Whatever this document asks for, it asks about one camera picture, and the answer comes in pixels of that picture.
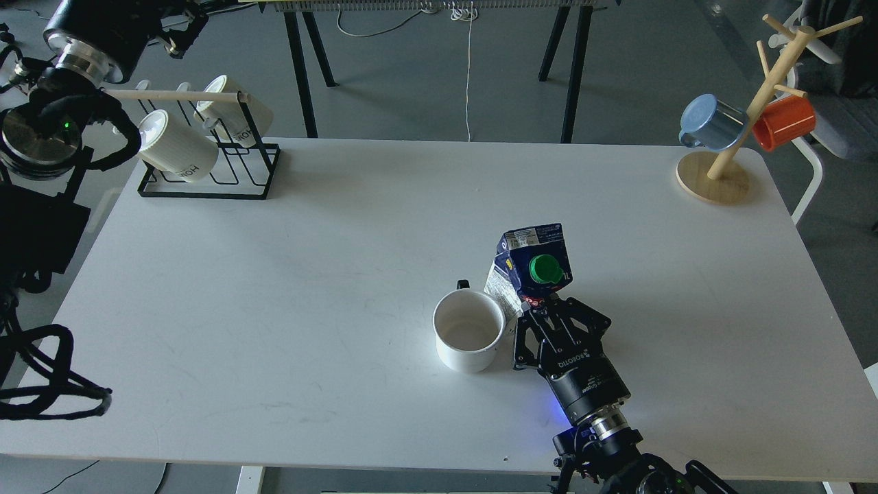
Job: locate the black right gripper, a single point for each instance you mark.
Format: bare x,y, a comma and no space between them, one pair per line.
562,340

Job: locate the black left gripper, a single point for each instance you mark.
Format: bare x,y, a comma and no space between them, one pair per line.
103,41

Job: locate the blue white milk carton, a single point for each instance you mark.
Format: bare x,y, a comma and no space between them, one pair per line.
530,264

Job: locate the white enamel cup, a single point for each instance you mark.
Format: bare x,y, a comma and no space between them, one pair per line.
468,326

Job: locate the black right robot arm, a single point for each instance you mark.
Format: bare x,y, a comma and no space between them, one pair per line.
605,450

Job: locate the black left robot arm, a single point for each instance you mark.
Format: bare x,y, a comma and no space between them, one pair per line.
69,125

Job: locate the white ribbed mug rear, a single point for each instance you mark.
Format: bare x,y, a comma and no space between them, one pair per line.
231,125

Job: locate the white ribbed mug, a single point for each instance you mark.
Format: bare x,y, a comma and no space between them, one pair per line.
172,146
231,125

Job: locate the white ribbed mug front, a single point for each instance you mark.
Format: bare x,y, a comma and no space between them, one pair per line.
172,146

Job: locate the wooden mug tree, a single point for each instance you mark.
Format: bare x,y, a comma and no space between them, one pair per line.
715,177

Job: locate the blue mug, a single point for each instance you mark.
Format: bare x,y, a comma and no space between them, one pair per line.
708,122

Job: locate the orange mug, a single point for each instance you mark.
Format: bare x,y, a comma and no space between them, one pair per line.
784,120

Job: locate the white chair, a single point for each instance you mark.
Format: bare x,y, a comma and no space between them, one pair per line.
839,74

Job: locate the black wire mug rack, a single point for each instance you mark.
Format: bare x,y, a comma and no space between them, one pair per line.
239,174

